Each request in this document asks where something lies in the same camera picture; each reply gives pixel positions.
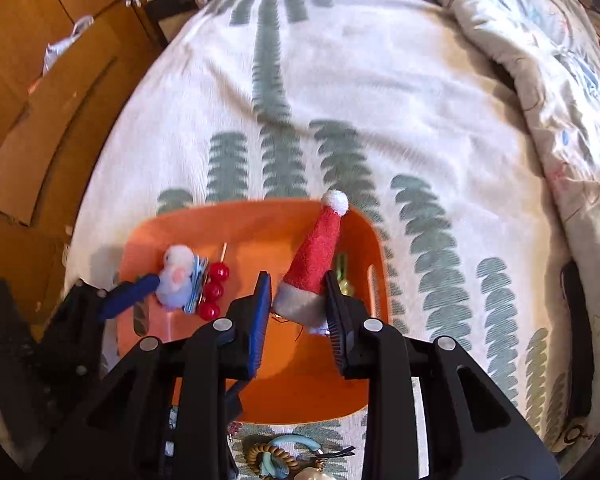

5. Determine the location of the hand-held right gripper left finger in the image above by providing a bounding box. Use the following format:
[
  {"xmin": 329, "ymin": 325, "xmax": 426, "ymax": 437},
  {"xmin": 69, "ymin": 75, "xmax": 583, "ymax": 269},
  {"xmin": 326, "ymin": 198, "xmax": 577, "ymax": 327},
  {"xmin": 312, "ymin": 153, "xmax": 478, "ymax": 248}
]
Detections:
[{"xmin": 34, "ymin": 270, "xmax": 274, "ymax": 480}]

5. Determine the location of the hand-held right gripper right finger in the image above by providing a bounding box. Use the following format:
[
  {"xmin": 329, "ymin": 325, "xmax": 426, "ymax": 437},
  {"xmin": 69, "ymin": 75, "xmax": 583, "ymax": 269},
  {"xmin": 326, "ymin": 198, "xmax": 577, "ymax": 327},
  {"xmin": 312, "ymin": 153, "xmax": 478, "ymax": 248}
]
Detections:
[{"xmin": 324, "ymin": 269, "xmax": 564, "ymax": 480}]

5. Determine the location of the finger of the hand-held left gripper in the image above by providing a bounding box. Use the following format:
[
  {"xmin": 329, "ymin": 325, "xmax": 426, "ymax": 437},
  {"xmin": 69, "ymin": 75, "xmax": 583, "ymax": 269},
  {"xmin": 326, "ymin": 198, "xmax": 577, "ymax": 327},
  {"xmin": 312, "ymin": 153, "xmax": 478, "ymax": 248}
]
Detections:
[
  {"xmin": 54, "ymin": 273, "xmax": 161, "ymax": 362},
  {"xmin": 223, "ymin": 379, "xmax": 246, "ymax": 424}
]

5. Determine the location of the pink white plush bunny clip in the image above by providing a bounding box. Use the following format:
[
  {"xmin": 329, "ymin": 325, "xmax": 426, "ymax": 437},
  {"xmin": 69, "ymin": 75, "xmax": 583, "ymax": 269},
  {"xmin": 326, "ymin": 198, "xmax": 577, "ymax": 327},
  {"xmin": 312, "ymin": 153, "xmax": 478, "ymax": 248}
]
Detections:
[{"xmin": 155, "ymin": 244, "xmax": 201, "ymax": 311}]

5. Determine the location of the red santa hat clip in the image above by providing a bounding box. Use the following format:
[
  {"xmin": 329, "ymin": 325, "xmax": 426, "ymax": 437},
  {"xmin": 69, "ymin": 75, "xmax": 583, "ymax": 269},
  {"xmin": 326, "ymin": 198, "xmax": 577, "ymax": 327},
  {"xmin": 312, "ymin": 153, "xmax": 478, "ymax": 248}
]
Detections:
[{"xmin": 272, "ymin": 188, "xmax": 351, "ymax": 336}]

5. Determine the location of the orange plastic basket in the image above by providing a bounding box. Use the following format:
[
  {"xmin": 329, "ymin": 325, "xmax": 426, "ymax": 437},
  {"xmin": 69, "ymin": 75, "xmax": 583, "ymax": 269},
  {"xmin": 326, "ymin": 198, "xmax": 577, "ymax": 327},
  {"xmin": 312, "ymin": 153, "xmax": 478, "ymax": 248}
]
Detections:
[{"xmin": 115, "ymin": 198, "xmax": 392, "ymax": 425}]

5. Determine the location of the red bead hair clip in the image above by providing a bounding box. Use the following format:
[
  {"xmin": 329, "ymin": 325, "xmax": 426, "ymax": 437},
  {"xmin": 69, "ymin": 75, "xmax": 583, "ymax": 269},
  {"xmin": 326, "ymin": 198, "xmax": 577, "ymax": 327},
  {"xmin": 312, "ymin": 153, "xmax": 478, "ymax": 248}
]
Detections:
[{"xmin": 197, "ymin": 242, "xmax": 231, "ymax": 321}]

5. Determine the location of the green hair clip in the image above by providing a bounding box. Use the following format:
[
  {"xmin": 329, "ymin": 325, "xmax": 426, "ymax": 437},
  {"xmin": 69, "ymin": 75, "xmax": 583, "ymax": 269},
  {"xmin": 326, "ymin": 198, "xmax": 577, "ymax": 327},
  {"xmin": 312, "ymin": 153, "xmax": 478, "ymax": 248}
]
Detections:
[{"xmin": 334, "ymin": 253, "xmax": 356, "ymax": 296}]

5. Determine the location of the blue hair clip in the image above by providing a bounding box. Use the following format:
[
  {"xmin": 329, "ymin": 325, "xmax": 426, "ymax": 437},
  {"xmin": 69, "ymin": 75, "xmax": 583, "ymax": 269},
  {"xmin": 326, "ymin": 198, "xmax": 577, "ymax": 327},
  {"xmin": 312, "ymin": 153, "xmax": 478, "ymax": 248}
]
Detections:
[{"xmin": 182, "ymin": 254, "xmax": 211, "ymax": 315}]

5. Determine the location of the wooden wardrobe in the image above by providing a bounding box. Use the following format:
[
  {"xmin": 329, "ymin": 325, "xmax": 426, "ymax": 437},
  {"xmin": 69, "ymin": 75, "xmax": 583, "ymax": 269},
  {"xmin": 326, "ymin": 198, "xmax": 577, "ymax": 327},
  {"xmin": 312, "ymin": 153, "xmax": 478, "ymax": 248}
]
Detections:
[{"xmin": 0, "ymin": 0, "xmax": 177, "ymax": 342}]

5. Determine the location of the white green patterned bedspread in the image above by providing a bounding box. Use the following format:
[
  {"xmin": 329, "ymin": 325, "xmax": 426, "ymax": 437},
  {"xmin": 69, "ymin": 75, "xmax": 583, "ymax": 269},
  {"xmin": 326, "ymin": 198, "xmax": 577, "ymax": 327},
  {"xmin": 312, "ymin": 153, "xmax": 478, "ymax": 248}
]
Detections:
[{"xmin": 62, "ymin": 0, "xmax": 600, "ymax": 480}]

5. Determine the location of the crumpled plastic bag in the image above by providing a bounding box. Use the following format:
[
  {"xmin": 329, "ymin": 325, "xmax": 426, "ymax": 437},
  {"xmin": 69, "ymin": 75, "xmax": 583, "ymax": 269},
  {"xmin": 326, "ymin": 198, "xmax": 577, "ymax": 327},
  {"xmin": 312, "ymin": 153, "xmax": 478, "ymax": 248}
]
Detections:
[{"xmin": 42, "ymin": 14, "xmax": 96, "ymax": 76}]

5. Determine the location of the black white nightstand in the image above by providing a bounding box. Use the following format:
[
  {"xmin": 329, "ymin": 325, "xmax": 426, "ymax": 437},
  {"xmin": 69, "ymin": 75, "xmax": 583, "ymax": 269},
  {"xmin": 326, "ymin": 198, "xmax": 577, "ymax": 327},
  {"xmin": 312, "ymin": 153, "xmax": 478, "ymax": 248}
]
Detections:
[{"xmin": 142, "ymin": 0, "xmax": 206, "ymax": 44}]

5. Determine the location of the floral quilt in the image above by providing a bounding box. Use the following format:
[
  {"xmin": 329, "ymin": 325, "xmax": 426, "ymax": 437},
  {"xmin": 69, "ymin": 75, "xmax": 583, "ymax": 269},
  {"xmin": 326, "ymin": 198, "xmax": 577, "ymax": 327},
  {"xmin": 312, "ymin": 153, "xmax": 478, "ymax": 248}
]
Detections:
[{"xmin": 419, "ymin": 0, "xmax": 600, "ymax": 272}]

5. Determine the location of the wooden bead bracelet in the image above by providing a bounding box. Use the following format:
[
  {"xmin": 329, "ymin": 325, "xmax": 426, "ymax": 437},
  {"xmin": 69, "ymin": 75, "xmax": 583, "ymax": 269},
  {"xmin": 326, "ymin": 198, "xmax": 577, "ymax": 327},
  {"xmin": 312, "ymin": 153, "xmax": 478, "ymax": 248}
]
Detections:
[{"xmin": 246, "ymin": 442, "xmax": 301, "ymax": 480}]

